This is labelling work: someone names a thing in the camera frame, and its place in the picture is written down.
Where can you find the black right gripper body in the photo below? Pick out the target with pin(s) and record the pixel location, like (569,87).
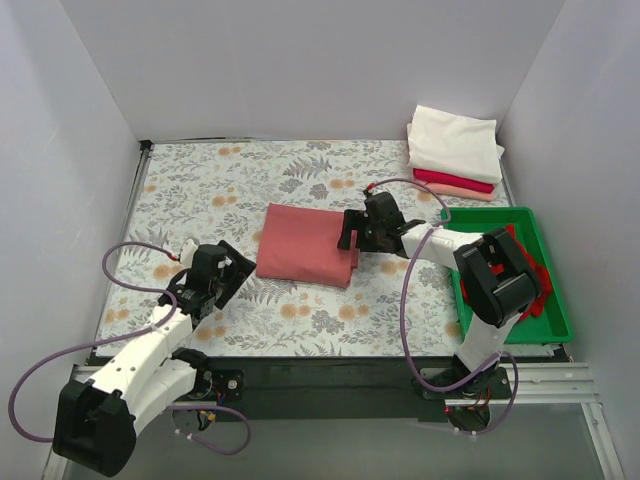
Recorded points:
(351,229)

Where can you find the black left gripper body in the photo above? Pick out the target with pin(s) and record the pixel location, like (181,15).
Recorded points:
(235,270)

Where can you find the dusty pink t shirt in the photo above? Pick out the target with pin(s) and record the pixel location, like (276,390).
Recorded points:
(301,244)

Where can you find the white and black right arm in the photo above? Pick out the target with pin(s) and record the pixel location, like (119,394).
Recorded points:
(435,243)

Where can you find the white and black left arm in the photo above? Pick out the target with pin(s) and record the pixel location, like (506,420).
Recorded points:
(98,420)

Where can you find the folded magenta t shirt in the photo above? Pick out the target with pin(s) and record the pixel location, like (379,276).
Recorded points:
(452,180)

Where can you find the folded light pink t shirt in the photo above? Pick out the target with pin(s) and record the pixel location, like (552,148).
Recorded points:
(444,189)

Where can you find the floral patterned table mat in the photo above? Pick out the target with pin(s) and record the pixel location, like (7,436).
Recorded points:
(221,191)

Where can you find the folded white t shirt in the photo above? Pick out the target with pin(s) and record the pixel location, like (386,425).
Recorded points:
(453,144)

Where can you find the crumpled red t shirt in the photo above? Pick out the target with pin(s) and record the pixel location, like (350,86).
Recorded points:
(500,279)

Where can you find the green plastic tray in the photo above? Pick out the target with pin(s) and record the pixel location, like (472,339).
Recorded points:
(552,326)

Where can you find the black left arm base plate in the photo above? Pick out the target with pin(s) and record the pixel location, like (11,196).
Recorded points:
(225,385)

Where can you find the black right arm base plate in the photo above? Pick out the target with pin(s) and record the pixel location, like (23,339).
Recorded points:
(491,383)

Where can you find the aluminium frame rail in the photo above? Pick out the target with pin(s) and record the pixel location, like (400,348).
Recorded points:
(361,418)

